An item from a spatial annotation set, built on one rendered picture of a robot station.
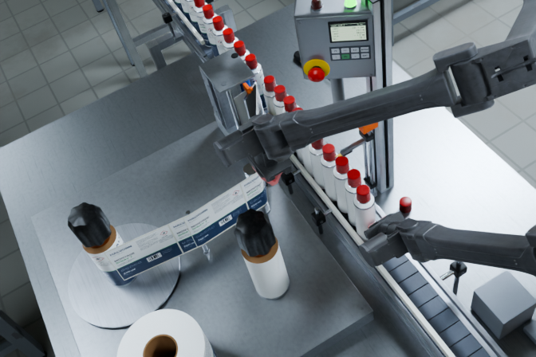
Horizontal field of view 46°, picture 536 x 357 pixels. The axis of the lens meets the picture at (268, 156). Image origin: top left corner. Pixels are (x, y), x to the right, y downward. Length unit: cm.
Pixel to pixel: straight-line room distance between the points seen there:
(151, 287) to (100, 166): 54
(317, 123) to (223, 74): 65
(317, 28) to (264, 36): 97
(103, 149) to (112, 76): 159
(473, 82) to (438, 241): 36
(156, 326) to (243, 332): 23
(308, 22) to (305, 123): 28
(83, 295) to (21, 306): 124
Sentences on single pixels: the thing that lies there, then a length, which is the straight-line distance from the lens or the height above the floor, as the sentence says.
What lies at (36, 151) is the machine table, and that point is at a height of 83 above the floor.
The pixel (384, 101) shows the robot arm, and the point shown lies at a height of 151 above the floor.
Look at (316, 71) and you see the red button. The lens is 141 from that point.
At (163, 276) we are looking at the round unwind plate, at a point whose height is 89.
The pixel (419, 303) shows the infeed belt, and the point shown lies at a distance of 159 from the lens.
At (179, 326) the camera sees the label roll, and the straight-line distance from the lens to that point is 148.
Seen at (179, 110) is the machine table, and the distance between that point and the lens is 214.
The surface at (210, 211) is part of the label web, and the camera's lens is 160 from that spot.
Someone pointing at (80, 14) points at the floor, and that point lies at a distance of 424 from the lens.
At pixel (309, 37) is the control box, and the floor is 142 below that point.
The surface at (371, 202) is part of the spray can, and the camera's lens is 153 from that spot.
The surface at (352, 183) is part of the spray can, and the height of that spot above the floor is 107.
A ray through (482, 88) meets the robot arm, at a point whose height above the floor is 154.
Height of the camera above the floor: 232
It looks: 50 degrees down
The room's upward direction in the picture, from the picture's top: 15 degrees counter-clockwise
